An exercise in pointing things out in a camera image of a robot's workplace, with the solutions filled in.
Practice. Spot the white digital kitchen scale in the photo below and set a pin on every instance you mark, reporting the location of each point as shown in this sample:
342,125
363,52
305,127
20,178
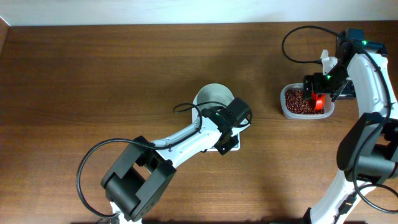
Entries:
209,119

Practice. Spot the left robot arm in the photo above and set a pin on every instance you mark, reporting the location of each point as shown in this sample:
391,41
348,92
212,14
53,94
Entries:
141,174

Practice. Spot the white round bowl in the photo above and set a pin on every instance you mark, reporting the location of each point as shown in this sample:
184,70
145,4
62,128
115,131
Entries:
213,94

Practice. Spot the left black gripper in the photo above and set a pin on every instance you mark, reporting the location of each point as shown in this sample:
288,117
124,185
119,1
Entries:
227,143

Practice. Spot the orange plastic measuring scoop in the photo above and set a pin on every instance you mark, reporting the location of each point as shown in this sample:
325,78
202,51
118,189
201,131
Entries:
319,101

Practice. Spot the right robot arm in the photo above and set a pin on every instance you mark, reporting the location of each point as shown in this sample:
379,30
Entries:
367,156

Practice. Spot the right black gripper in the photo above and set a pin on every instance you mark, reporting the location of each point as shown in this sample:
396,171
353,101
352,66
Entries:
319,90

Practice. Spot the clear plastic food container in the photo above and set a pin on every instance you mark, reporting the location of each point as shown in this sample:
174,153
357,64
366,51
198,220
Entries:
328,107

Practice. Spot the red adzuki beans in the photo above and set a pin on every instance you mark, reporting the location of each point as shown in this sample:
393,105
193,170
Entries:
296,104

